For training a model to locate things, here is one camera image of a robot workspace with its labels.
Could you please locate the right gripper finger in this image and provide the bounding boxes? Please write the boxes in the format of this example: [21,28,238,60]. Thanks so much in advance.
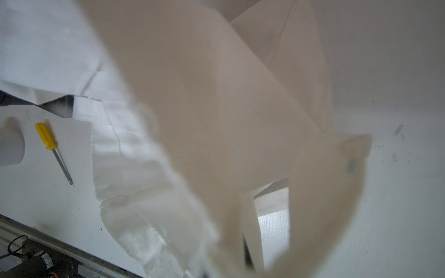
[243,239,253,269]

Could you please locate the white printed tote bag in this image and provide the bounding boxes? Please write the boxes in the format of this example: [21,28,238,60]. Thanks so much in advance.
[1,1,372,278]

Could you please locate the clear tape roll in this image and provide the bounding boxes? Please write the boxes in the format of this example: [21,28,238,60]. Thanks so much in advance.
[1,117,25,167]

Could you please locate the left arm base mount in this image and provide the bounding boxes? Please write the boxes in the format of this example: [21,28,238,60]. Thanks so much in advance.
[1,235,79,278]

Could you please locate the yellow handle screwdriver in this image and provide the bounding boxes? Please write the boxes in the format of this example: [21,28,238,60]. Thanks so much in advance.
[35,122,74,185]

